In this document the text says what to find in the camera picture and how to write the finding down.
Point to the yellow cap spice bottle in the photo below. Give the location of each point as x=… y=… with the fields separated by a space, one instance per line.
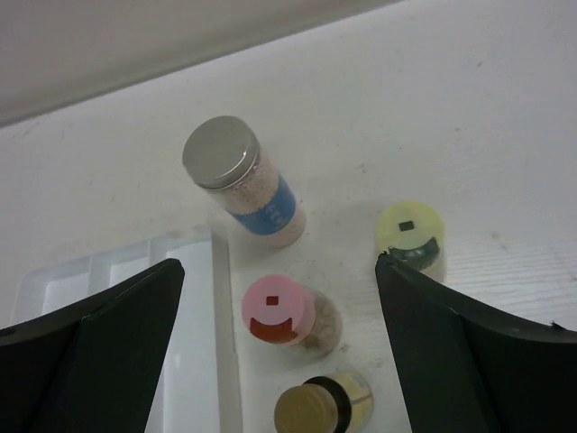
x=413 y=232

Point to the silver lid blue label jar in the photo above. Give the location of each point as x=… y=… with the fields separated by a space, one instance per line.
x=224 y=157

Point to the pink cap spice bottle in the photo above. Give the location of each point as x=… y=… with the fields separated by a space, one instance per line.
x=281 y=311

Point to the white divided plastic tray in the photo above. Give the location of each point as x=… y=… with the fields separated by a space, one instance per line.
x=199 y=387

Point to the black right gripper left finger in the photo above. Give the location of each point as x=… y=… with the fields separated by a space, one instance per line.
x=94 y=365

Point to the gold cap yellow bottle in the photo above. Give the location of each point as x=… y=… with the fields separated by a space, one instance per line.
x=333 y=403

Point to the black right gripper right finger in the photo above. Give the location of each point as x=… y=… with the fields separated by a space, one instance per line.
x=464 y=366

